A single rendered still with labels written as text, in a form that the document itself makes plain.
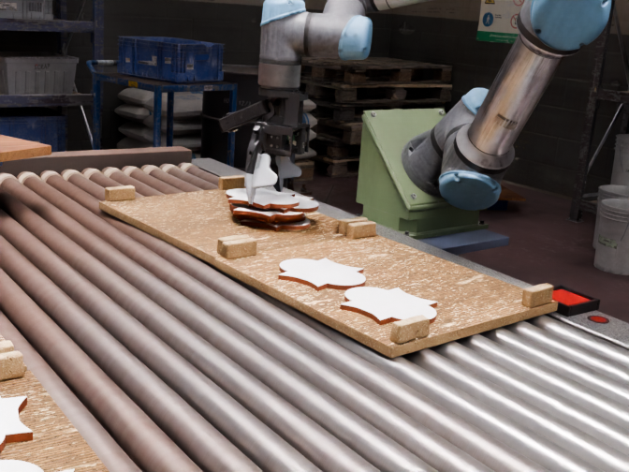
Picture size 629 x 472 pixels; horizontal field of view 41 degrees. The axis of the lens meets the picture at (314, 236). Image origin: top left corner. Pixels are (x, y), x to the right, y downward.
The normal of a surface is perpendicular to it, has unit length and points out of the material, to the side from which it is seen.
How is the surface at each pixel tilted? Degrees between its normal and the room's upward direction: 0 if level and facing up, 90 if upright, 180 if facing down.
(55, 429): 0
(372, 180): 90
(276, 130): 90
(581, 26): 117
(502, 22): 90
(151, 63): 92
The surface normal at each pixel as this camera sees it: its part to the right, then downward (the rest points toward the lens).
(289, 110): -0.43, 0.22
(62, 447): 0.07, -0.96
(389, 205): -0.79, 0.11
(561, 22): -0.15, 0.66
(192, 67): 0.80, 0.22
